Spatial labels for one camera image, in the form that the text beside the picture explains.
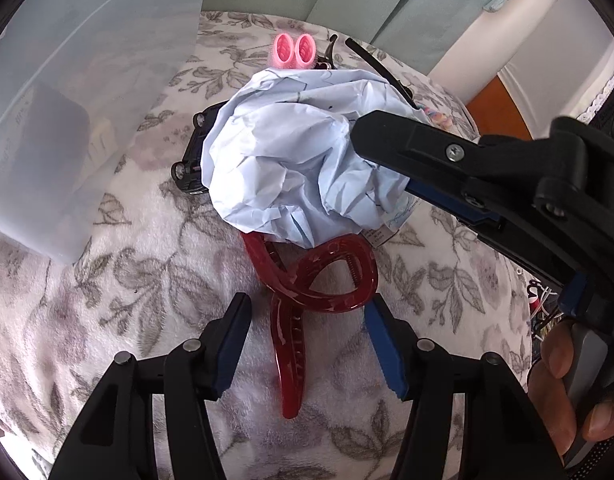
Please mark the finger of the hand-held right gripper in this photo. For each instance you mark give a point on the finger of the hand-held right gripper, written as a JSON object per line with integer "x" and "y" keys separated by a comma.
{"x": 457, "y": 205}
{"x": 417, "y": 145}

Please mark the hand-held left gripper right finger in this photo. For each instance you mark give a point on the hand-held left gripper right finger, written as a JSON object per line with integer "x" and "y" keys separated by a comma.
{"x": 387, "y": 355}

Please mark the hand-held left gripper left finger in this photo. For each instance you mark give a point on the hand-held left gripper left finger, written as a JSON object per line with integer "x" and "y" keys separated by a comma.
{"x": 230, "y": 355}

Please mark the red hair claw clip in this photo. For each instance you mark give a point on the red hair claw clip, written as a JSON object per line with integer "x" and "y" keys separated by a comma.
{"x": 287, "y": 360}

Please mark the light blue paper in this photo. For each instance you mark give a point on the light blue paper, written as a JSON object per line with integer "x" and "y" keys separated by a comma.
{"x": 277, "y": 160}

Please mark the black toy car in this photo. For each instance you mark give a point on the black toy car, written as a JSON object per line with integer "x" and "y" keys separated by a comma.
{"x": 192, "y": 170}

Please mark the clear plastic container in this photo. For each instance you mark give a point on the clear plastic container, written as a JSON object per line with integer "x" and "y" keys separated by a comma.
{"x": 87, "y": 85}

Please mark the person's right hand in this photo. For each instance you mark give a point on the person's right hand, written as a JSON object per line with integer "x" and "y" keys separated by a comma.
{"x": 549, "y": 390}

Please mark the thin black headband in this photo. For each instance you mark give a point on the thin black headband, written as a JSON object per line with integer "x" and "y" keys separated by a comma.
{"x": 382, "y": 71}

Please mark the quilted lace bed cover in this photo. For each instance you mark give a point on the quilted lace bed cover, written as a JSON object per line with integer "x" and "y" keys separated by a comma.
{"x": 602, "y": 95}

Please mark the grey floral blanket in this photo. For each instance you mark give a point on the grey floral blanket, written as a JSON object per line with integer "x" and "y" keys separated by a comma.
{"x": 137, "y": 285}

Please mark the black hair clip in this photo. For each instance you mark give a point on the black hair clip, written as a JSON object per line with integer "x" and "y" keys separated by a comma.
{"x": 327, "y": 55}

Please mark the pink hair roller clip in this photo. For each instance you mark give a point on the pink hair roller clip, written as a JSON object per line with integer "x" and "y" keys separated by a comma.
{"x": 294, "y": 51}

